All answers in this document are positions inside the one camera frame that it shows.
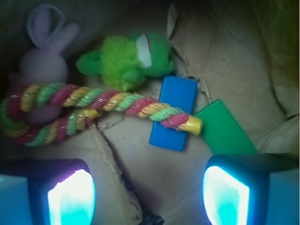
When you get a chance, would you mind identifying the multicolour twisted rope toy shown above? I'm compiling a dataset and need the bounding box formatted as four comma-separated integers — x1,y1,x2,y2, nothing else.
0,82,203,146

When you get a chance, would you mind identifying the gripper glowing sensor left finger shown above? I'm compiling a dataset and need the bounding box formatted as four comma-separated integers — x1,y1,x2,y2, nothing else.
0,158,96,225

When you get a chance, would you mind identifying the green plush frog toy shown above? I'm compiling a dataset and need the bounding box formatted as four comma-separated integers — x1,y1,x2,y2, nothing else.
76,33,174,91

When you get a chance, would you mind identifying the green rectangular block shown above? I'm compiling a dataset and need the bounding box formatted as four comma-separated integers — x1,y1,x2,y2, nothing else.
195,99,258,154

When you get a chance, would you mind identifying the pink plush bunny toy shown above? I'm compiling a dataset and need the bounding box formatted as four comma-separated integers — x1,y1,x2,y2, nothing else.
10,4,80,124

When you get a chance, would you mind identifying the blue rectangular block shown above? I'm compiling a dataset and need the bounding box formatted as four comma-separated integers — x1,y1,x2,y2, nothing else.
149,76,197,151

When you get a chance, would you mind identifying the brown paper bag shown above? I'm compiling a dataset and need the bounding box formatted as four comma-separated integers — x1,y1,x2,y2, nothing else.
0,0,299,225

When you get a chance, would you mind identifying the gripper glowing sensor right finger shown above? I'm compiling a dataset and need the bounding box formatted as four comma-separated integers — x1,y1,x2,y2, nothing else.
202,153,300,225

